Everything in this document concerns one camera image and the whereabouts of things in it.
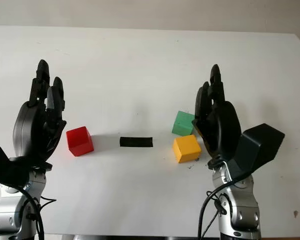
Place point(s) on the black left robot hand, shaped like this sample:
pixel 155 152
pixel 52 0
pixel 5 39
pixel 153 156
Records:
pixel 30 130

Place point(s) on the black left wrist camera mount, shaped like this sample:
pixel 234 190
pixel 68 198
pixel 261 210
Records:
pixel 2 165

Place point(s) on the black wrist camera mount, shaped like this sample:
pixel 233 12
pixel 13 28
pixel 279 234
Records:
pixel 260 145
pixel 2 165

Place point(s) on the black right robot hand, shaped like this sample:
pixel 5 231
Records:
pixel 222 125

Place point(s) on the black tape strip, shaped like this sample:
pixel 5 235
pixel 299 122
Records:
pixel 136 142

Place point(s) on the red cube block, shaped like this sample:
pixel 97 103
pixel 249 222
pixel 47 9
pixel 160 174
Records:
pixel 80 141

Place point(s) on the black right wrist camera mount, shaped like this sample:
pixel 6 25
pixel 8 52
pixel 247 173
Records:
pixel 260 145

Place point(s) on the yellow cube block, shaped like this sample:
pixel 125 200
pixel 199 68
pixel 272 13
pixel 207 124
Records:
pixel 187 148

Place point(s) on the green cube block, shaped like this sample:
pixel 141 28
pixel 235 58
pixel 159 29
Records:
pixel 182 123

